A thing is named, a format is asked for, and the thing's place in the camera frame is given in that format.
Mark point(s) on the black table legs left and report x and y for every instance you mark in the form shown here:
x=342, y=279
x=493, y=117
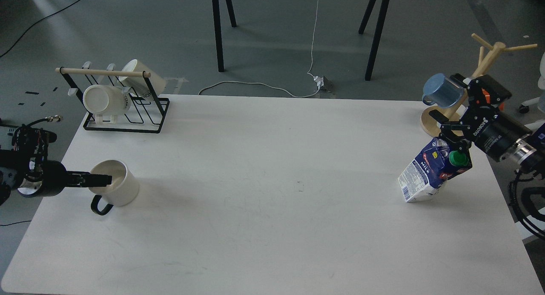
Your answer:
x=216, y=16

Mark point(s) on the white mug on rack front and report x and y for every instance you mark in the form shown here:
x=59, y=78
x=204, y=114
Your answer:
x=106, y=100

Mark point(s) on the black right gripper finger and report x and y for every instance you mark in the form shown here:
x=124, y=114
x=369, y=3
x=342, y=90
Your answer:
x=447, y=128
x=473, y=86

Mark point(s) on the black table legs right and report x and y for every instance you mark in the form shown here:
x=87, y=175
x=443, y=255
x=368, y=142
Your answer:
x=384, y=5

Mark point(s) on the wooden mug tree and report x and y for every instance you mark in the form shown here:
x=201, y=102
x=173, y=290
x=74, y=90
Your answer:
x=488, y=55

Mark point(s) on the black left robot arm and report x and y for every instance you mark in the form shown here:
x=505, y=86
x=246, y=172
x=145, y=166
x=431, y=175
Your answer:
x=26, y=169

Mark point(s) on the white power adapter plug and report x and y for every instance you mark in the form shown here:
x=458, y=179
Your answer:
x=324, y=84

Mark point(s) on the black wire mug rack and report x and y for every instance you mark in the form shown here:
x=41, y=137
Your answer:
x=142, y=117

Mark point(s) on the cream mug on rack back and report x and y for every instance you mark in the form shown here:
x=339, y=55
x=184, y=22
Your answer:
x=139, y=84

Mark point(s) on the blue mug on tree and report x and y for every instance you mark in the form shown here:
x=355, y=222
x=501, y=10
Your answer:
x=442, y=91

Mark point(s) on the white mug black handle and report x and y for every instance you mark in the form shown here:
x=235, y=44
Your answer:
x=123, y=189

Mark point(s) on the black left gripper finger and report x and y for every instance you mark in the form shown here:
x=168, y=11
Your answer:
x=87, y=180

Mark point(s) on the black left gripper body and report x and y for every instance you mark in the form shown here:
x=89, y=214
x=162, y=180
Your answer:
x=52, y=180

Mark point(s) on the black table legs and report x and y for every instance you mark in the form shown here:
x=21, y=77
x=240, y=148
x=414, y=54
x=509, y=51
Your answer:
x=216, y=16
x=384, y=5

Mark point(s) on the blue milk carton green cap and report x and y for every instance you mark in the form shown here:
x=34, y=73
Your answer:
x=436, y=163

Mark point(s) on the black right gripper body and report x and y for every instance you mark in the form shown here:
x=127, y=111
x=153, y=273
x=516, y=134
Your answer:
x=498, y=135

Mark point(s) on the orange mug on tree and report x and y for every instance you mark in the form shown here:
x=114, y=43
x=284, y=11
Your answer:
x=488, y=99

